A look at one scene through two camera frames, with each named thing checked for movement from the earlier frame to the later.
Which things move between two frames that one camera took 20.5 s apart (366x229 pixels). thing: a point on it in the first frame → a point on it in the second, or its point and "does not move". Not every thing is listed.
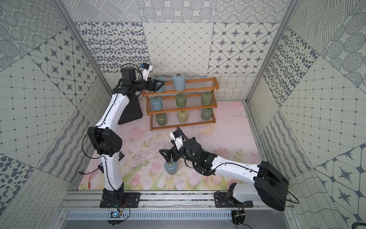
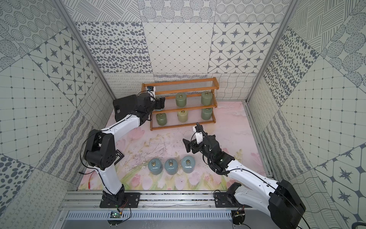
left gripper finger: (160, 86) → (159, 102)
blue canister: (162, 89) → (155, 166)
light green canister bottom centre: (182, 116) does not move
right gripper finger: (167, 154) → (187, 143)
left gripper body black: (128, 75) → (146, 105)
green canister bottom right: (206, 113) does not move
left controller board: (115, 214) does not move
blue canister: (179, 81) → (188, 164)
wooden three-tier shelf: (180, 104) does not move
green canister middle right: (206, 98) does not move
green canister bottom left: (161, 119) does not move
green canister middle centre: (181, 99) does not move
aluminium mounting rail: (77, 199) does not move
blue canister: (171, 168) does not move
